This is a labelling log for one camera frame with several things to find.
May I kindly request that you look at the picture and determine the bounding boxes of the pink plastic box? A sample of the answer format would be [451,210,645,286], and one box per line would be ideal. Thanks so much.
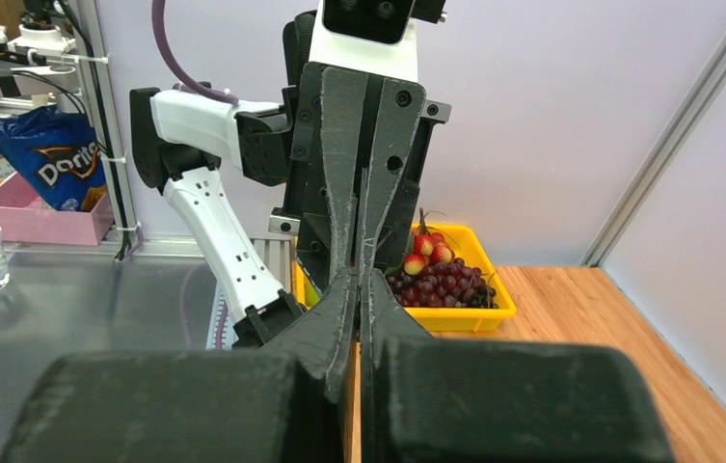
[0,174,115,246]

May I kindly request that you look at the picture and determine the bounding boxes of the purple grape bunch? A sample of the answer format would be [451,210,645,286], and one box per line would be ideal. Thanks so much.
[386,258,499,309]

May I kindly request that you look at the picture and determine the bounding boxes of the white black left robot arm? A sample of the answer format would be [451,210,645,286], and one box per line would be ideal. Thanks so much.
[130,1,450,353]

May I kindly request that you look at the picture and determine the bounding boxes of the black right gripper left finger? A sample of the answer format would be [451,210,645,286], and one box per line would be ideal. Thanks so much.
[0,269,358,462]

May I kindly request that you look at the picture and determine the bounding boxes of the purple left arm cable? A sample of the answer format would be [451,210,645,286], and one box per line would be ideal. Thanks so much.
[149,0,241,107]

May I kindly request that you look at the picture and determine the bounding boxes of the yellow plastic tray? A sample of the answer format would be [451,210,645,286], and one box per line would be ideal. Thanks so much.
[293,223,519,334]

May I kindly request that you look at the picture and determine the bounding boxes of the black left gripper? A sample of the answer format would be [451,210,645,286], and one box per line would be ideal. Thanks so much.
[237,9,451,291]

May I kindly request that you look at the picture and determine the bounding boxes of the blue Doritos chip bag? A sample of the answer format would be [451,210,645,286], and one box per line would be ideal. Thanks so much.
[0,106,107,212]

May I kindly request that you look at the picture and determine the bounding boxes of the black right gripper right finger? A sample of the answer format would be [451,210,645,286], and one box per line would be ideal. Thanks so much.
[360,270,676,462]

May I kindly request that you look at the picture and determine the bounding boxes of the small red peaches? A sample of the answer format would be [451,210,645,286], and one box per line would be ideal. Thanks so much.
[402,231,455,276]

